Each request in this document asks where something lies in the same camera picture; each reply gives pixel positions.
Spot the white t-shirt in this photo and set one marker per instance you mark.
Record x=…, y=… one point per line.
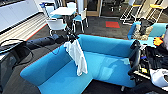
x=78, y=58

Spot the white chair with blue seat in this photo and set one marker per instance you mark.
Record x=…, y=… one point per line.
x=50, y=10
x=80, y=18

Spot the white cafe table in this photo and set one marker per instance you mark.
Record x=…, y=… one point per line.
x=63, y=11

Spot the wood-framed glass door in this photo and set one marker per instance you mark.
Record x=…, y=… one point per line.
x=91, y=6

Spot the large blue sofa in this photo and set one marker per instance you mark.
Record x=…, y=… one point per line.
x=106, y=63

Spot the white bar stool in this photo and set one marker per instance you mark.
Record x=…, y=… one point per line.
x=126, y=11

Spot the white kitchen cabinets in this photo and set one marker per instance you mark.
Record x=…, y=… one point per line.
x=15, y=13

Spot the dark bag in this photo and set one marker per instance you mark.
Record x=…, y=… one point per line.
x=146, y=28

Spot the small blue sofa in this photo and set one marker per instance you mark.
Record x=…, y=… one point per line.
x=156, y=30

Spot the bar stool with yellow seat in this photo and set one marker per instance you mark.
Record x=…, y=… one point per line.
x=156, y=10

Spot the white paper roll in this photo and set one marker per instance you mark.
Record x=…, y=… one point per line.
x=159, y=77

